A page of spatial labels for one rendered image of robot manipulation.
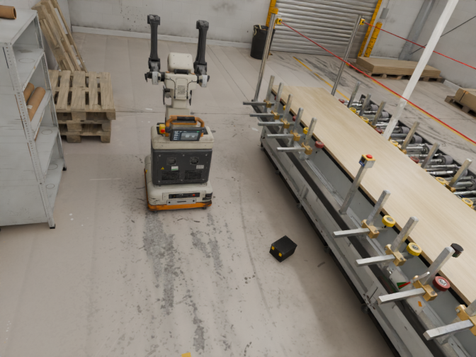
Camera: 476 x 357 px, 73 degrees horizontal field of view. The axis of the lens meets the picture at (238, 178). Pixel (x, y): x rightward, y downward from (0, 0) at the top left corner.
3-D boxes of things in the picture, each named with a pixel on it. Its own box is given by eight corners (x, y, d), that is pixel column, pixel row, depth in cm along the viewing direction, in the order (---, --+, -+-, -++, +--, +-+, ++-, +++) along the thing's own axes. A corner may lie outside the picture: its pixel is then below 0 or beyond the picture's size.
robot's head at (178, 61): (193, 69, 281) (192, 52, 282) (169, 67, 275) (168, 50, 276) (190, 75, 295) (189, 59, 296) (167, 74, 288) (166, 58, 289)
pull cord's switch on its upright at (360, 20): (331, 105, 430) (363, 16, 366) (325, 101, 441) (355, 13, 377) (336, 105, 433) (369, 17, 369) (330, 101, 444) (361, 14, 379)
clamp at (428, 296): (426, 302, 178) (431, 296, 175) (409, 281, 188) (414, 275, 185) (434, 299, 179) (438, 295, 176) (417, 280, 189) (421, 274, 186)
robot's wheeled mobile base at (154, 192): (212, 208, 327) (214, 189, 312) (147, 213, 306) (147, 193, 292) (199, 170, 377) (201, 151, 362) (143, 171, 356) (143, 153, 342)
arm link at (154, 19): (148, 13, 267) (160, 15, 270) (146, 13, 278) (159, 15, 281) (149, 69, 286) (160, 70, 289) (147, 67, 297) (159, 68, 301)
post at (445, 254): (406, 304, 191) (451, 251, 163) (403, 299, 194) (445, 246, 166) (411, 303, 193) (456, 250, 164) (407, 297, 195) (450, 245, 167)
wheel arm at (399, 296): (379, 306, 170) (382, 301, 167) (375, 300, 172) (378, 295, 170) (439, 292, 184) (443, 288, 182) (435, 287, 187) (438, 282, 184)
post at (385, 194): (358, 244, 230) (387, 192, 202) (355, 239, 233) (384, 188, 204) (362, 243, 231) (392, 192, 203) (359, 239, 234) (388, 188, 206)
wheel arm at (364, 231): (333, 239, 210) (336, 234, 207) (331, 235, 212) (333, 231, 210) (386, 232, 224) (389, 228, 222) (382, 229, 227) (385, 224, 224)
